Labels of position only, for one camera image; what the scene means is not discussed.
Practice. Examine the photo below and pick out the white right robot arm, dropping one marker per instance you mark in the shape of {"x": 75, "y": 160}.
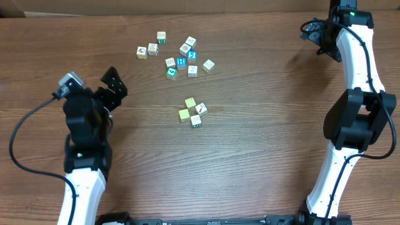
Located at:
{"x": 359, "y": 125}

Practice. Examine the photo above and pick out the yellow G block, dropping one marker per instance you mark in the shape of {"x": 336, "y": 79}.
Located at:
{"x": 190, "y": 103}

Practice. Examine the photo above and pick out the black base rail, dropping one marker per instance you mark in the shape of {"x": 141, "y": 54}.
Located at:
{"x": 125, "y": 219}

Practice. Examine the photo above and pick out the white block green side top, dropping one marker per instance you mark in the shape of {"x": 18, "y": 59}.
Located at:
{"x": 161, "y": 37}

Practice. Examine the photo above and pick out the white block far top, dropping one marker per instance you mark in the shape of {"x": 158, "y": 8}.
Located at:
{"x": 191, "y": 41}

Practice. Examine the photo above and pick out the yellow top block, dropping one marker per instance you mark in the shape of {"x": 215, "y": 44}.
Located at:
{"x": 184, "y": 115}

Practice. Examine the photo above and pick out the green number 4 block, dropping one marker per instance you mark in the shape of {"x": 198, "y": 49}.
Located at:
{"x": 171, "y": 73}

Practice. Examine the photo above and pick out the white block green B side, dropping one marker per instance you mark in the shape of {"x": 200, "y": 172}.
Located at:
{"x": 196, "y": 121}

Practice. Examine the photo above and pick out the white block number 3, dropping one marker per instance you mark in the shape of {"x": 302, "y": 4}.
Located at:
{"x": 192, "y": 71}

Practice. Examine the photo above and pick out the blue number 5 block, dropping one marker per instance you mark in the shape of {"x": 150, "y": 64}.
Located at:
{"x": 191, "y": 56}

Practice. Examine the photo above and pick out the white block letter L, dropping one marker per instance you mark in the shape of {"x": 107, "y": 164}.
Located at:
{"x": 208, "y": 66}

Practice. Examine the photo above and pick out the white block yellow side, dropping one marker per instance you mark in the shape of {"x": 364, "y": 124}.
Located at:
{"x": 142, "y": 52}

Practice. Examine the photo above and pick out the white block leaf picture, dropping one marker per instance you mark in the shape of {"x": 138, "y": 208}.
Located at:
{"x": 153, "y": 49}

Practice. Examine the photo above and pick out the white block beside H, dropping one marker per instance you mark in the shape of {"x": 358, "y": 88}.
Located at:
{"x": 170, "y": 62}

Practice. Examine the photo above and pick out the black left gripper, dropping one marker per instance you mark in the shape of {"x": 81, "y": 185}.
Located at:
{"x": 104, "y": 97}

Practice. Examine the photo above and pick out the blue H block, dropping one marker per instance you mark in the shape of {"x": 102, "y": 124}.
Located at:
{"x": 181, "y": 63}

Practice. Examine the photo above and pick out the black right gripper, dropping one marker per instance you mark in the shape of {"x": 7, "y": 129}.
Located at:
{"x": 327, "y": 50}

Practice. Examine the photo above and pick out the white block shell picture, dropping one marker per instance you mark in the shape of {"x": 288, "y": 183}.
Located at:
{"x": 184, "y": 49}

